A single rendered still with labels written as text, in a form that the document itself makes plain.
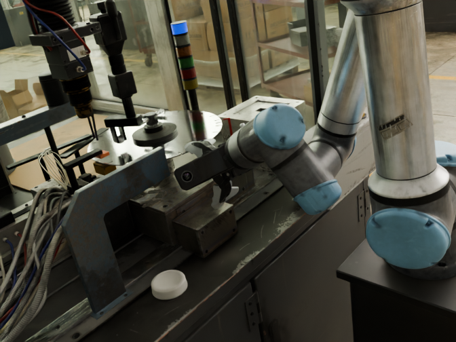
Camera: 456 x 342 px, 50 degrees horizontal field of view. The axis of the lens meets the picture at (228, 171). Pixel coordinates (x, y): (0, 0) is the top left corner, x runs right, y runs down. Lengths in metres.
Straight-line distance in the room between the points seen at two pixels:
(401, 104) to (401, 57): 0.06
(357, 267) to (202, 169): 0.35
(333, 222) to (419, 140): 0.65
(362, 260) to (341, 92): 0.34
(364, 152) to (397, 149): 0.54
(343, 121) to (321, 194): 0.14
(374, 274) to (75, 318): 0.57
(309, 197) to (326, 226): 0.49
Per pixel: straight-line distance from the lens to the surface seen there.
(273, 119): 0.77
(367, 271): 0.98
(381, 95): 0.70
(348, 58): 0.84
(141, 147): 1.15
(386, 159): 0.73
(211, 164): 0.92
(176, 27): 1.41
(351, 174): 1.22
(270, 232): 1.11
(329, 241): 1.34
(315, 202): 0.82
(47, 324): 1.03
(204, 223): 1.04
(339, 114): 0.87
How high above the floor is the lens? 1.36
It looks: 26 degrees down
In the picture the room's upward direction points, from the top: 10 degrees counter-clockwise
